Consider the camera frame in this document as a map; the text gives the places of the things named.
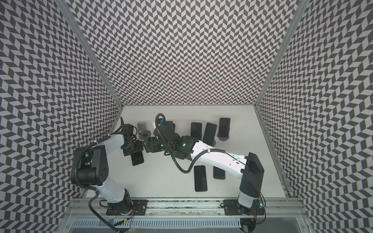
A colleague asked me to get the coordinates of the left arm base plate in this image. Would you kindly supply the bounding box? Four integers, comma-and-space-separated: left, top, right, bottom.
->
106, 200, 148, 216

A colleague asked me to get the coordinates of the white ribbed vent strip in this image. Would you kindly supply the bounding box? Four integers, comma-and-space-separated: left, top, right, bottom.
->
71, 219, 242, 228

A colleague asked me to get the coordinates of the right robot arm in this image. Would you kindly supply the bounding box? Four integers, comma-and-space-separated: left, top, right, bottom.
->
143, 119, 265, 213

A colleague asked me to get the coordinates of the grey round stand far right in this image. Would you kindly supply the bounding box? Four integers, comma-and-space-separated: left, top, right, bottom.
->
217, 135, 229, 141

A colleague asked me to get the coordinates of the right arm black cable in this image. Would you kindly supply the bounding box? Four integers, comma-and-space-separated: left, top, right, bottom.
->
154, 113, 266, 207

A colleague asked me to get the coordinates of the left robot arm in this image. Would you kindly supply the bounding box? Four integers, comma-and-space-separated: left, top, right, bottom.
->
71, 123, 144, 215

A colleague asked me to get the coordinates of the black phone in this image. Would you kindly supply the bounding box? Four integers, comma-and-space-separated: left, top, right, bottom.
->
194, 166, 207, 192
202, 122, 217, 146
218, 117, 231, 138
190, 122, 202, 140
213, 167, 226, 180
131, 151, 144, 166

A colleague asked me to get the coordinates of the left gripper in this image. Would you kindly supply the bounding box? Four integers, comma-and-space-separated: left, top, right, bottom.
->
122, 139, 144, 156

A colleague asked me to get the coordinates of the aluminium front rail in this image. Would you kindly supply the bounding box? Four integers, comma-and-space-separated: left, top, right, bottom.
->
62, 197, 309, 219

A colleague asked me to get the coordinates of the black rectangular phone stand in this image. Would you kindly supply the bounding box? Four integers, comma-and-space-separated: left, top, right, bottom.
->
165, 121, 176, 131

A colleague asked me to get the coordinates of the grey round-base phone stand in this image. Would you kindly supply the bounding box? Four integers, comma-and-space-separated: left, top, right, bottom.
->
137, 122, 152, 140

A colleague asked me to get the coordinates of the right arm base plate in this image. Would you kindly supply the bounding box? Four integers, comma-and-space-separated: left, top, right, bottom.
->
220, 199, 265, 216

